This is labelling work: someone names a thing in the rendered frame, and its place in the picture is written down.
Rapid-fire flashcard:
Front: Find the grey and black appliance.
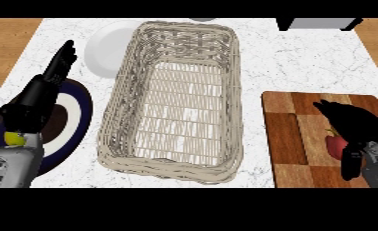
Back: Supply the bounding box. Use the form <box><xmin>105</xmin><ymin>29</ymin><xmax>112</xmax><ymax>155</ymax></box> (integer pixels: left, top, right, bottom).
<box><xmin>274</xmin><ymin>18</ymin><xmax>365</xmax><ymax>32</ymax></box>

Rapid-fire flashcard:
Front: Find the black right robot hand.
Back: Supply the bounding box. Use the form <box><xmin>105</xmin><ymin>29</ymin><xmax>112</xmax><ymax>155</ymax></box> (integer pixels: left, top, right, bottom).
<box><xmin>311</xmin><ymin>99</ymin><xmax>378</xmax><ymax>182</ymax></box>

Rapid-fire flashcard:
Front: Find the navy and white plate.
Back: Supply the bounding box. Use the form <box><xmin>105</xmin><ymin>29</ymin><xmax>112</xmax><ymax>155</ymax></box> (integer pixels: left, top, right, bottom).
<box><xmin>0</xmin><ymin>77</ymin><xmax>94</xmax><ymax>177</ymax></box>

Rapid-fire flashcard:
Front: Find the beige wicker basket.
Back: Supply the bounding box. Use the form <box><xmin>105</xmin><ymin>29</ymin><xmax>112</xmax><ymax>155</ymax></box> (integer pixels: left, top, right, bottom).
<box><xmin>96</xmin><ymin>20</ymin><xmax>245</xmax><ymax>185</ymax></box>

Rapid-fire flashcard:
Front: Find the white round plate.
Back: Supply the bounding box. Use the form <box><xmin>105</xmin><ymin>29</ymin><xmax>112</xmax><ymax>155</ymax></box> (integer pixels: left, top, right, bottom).
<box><xmin>83</xmin><ymin>20</ymin><xmax>145</xmax><ymax>79</ymax></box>

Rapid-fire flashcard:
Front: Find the red bell pepper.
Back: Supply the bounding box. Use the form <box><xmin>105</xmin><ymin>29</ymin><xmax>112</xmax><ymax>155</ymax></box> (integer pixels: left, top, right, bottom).
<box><xmin>323</xmin><ymin>128</ymin><xmax>348</xmax><ymax>161</ymax></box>

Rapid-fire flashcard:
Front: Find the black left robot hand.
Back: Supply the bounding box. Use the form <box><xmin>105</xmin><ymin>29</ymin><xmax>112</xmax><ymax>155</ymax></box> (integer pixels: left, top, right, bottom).
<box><xmin>0</xmin><ymin>39</ymin><xmax>78</xmax><ymax>134</ymax></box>

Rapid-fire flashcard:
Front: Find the yellow-green fruit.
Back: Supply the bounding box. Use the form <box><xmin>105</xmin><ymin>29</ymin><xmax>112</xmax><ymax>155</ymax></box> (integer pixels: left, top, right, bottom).
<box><xmin>3</xmin><ymin>131</ymin><xmax>26</xmax><ymax>147</ymax></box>

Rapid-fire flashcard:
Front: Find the brown wooden cutting board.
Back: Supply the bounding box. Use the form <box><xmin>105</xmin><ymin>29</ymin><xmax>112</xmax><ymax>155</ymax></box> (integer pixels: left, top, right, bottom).
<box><xmin>260</xmin><ymin>90</ymin><xmax>378</xmax><ymax>189</ymax></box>

